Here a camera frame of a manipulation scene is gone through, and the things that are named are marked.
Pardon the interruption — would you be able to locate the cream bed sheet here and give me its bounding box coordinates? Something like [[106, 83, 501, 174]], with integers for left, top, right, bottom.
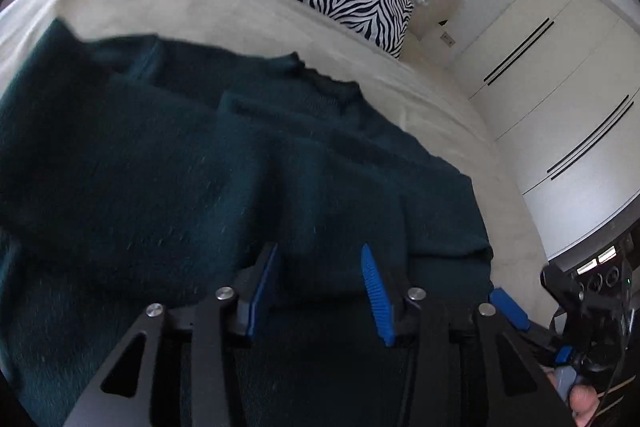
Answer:
[[1, 0, 555, 323]]

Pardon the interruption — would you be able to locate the person's right hand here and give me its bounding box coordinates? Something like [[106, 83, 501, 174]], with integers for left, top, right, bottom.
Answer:
[[544, 367, 600, 427]]

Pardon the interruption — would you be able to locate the dark teal knit sweater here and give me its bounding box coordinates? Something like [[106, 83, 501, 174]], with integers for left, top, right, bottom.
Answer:
[[1, 21, 492, 426]]

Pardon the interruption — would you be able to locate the wall power socket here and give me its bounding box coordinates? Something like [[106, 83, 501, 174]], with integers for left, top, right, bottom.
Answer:
[[440, 31, 456, 48]]

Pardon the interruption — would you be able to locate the white wardrobe with handles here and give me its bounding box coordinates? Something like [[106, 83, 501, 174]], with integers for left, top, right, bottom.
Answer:
[[452, 0, 639, 258]]

